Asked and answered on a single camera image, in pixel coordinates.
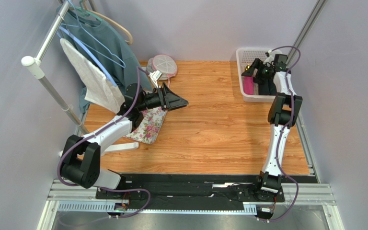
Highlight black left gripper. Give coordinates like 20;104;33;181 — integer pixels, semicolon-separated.
137;82;188;112

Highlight magenta paper napkin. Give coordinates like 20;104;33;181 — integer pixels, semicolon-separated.
243;76;254;95

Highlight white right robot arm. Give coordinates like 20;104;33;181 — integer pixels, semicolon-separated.
242;51;303;201

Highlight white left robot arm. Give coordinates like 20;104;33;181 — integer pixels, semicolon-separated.
57;83;188;190

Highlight dark rolled napkin bundle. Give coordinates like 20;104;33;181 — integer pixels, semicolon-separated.
257;78;277;96

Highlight white plastic basket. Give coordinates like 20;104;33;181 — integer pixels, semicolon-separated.
235;47;275;103

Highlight white mesh laundry pouch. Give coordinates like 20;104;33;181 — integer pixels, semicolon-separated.
146;54;178;86

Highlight floral cloth mat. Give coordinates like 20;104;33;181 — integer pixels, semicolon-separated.
125;107;167;144

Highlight wooden clothes hanger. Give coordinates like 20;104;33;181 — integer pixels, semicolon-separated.
80;0;134;46

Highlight white towel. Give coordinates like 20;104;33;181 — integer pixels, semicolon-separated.
60;38;125;114

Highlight teal t-shirt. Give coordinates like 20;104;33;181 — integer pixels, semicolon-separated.
59;10;152;113

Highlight blue clothes hanger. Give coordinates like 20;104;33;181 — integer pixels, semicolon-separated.
59;8;135;87

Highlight metal clothes rack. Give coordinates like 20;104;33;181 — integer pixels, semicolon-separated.
21;0;139;159

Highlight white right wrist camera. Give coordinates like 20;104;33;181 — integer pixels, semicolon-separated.
264;50;274;65

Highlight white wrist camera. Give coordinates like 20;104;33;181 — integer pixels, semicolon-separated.
149;70;162;88
264;50;274;65

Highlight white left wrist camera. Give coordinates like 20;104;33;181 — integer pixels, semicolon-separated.
149;70;162;88

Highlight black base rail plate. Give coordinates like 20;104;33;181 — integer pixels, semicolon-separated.
95;173;285;211

